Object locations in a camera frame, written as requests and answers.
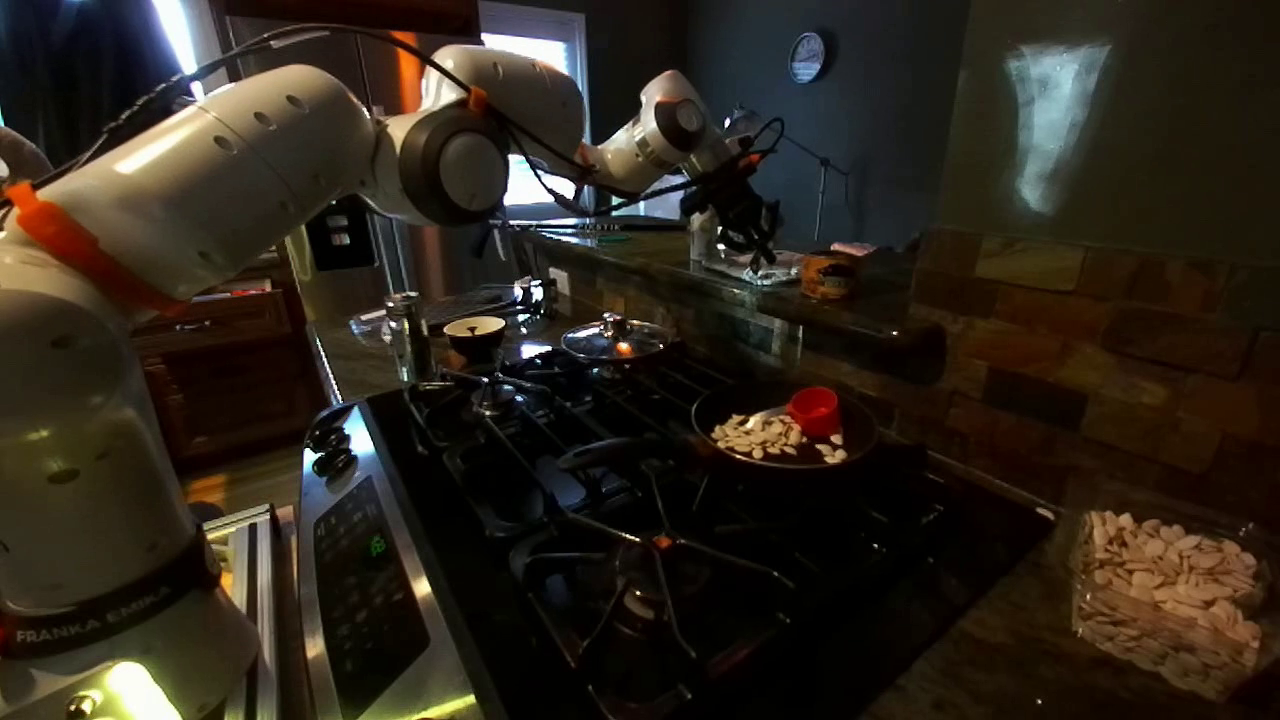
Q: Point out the counter outlet plate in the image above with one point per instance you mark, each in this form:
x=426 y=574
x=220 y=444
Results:
x=765 y=337

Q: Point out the white folded cloth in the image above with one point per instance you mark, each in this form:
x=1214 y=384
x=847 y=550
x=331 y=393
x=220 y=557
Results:
x=782 y=271

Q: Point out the bright window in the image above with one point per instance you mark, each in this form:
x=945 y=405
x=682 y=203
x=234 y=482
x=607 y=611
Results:
x=543 y=46
x=178 y=40

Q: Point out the glass pot lid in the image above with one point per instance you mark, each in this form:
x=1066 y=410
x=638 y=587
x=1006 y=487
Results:
x=607 y=341

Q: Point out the small dark bowl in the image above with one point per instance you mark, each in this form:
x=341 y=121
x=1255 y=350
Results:
x=473 y=330

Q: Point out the black gas stove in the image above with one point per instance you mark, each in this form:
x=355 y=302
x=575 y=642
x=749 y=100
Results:
x=533 y=506

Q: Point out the white spray bottle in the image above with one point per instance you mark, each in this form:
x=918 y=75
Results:
x=702 y=243

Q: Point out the small red cup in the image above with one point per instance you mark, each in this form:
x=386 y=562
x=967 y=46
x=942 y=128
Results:
x=814 y=410

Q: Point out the black frying pan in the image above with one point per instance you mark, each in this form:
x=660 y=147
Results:
x=724 y=454

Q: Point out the wooden cabinet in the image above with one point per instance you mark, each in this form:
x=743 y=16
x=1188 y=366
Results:
x=224 y=384

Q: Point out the black wall panel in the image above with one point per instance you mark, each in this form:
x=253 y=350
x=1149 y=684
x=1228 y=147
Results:
x=341 y=243

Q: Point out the clear plastic container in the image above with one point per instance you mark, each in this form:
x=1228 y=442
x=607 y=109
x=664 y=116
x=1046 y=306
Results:
x=1163 y=602

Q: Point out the small pink flat object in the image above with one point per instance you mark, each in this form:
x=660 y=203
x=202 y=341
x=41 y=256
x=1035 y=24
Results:
x=851 y=248

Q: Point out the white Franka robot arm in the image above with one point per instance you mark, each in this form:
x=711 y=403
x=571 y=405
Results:
x=202 y=185

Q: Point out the metal stand frame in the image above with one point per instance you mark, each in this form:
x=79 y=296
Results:
x=247 y=602

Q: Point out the thin black desk lamp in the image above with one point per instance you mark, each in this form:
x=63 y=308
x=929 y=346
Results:
x=832 y=165

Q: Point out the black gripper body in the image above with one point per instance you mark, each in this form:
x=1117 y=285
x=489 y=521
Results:
x=715 y=198

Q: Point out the round wall clock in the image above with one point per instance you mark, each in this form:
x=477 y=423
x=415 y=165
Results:
x=806 y=56

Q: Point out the heap of white pieces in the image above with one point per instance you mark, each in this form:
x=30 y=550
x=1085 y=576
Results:
x=762 y=432
x=1165 y=592

